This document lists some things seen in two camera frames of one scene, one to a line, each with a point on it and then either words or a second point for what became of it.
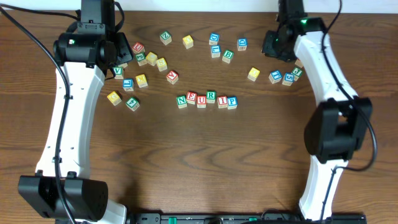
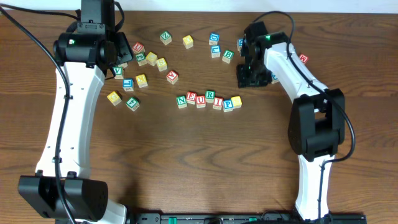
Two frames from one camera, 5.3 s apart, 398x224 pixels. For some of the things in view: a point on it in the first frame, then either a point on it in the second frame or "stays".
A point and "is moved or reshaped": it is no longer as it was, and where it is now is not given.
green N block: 181,101 stays
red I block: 222,101 is moved or reshaped
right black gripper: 272,45 → 252,78
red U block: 201,101 stays
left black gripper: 125,47 stays
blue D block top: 214,38 stays
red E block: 191,98 stays
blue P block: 232,102 is moved or reshaped
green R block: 211,96 stays
